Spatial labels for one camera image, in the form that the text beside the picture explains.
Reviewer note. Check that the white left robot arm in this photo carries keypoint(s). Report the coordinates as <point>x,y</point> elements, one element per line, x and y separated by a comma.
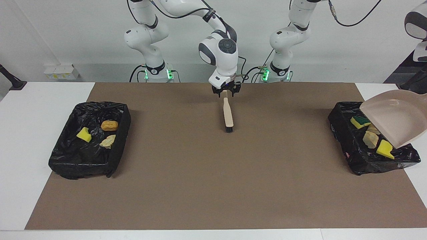
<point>287,36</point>

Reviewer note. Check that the beige hand brush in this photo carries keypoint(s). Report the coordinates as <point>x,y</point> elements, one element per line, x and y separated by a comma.
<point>228,113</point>

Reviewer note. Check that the brown bread roll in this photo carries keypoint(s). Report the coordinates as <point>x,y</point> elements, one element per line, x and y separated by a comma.
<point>109,125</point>

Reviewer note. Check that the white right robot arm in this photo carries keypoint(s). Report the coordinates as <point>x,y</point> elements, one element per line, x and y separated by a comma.
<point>220,50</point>

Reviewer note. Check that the brown table mat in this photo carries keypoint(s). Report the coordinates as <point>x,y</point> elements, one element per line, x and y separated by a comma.
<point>200,213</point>

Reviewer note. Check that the black bag lined bin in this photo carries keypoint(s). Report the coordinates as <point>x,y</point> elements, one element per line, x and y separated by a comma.
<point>347,133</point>
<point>76,160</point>

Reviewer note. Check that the pale flaky pastry piece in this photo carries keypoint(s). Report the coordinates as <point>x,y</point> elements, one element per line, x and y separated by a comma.
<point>371,140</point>

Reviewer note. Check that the dark background panel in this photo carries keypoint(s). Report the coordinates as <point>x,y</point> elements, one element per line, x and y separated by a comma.
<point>405,66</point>

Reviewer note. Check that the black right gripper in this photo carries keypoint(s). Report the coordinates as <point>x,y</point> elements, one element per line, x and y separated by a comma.
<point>227,87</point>

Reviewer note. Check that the beige plastic dustpan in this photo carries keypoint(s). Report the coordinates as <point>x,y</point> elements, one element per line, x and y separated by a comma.
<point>397,116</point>

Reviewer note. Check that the green yellow sponge piece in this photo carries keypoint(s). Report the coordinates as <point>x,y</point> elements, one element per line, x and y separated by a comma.
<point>359,122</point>

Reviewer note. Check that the white wall socket box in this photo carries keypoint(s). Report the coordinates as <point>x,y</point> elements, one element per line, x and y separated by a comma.
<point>61,71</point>

